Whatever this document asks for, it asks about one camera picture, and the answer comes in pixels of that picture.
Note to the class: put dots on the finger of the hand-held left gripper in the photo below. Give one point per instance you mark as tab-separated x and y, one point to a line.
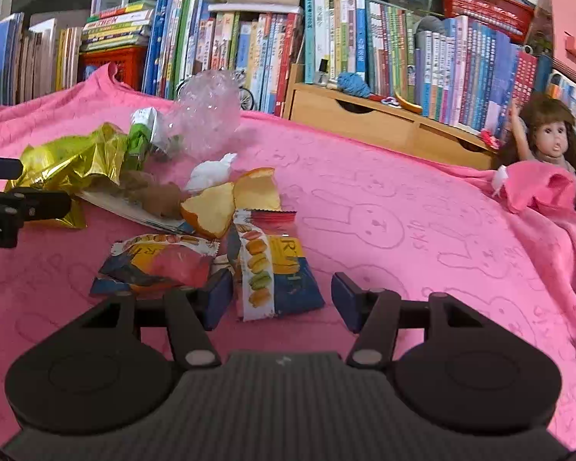
43	205
2	168

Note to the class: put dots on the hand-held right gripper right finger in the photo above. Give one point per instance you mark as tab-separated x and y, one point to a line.
346	302

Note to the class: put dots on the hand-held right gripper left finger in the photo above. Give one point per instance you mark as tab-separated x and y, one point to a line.
218	300

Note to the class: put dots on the gold foil wrapper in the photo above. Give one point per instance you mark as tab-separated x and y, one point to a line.
67	163

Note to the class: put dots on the macaron print snack packet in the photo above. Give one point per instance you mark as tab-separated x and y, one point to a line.
163	264
288	269

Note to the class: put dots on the white paper booklet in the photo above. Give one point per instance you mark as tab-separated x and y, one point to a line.
125	211

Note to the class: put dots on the crescent orange peel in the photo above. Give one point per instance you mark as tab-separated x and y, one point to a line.
211	211

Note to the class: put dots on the green and white wrapper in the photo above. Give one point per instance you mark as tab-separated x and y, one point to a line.
137	146

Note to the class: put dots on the wide orange peel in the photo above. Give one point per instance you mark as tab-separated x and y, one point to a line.
254	192

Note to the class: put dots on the white tissue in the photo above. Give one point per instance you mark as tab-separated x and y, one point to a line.
206	175

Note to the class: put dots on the row of thin books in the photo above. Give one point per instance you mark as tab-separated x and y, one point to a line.
38	62

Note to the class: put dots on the pink rabbit print blanket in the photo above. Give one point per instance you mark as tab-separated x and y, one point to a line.
389	192

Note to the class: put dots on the red plastic crate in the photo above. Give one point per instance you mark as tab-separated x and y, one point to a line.
120	65

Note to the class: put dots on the stack of flat books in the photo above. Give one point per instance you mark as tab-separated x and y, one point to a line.
117	26

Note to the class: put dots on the wooden drawer organiser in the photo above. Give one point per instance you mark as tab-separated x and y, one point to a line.
355	120

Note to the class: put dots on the toy bicycle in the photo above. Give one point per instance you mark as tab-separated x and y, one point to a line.
246	98

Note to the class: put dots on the orange curved dish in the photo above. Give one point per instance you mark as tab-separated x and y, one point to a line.
408	104

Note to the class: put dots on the blue yarn ball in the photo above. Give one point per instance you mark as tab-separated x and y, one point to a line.
354	85

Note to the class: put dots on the small black capped bottle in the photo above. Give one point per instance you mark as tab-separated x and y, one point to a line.
322	71

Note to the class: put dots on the row of upright books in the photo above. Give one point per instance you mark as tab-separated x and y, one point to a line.
475	72
360	38
221	53

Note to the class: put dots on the brown haired doll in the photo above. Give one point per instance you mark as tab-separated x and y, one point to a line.
554	139

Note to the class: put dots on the beige flat books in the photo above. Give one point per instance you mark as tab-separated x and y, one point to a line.
254	1

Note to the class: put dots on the red plastic basket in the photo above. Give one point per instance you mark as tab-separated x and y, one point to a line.
485	7

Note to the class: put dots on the pink storage box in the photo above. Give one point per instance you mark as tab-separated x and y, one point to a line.
569	29

